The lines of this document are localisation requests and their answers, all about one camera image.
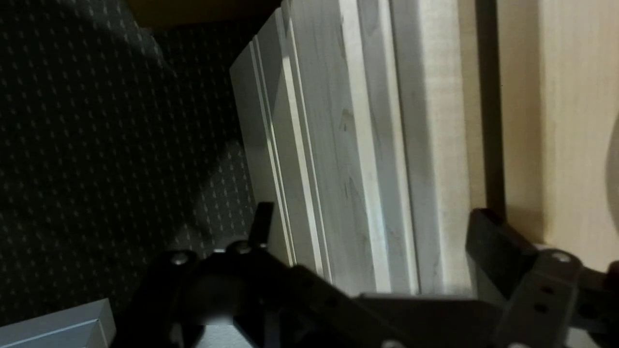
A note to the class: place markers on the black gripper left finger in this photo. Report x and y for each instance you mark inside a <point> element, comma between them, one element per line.
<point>269,301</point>

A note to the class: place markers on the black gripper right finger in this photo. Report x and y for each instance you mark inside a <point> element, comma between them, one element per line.
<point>540,292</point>

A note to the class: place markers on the white ceramic plate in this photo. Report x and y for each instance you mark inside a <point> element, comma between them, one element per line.
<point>611,172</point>

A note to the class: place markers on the wooden nightstand with drawers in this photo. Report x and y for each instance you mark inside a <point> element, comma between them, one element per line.
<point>375,125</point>

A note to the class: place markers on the white wall heater unit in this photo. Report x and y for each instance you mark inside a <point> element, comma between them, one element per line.
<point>87,324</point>

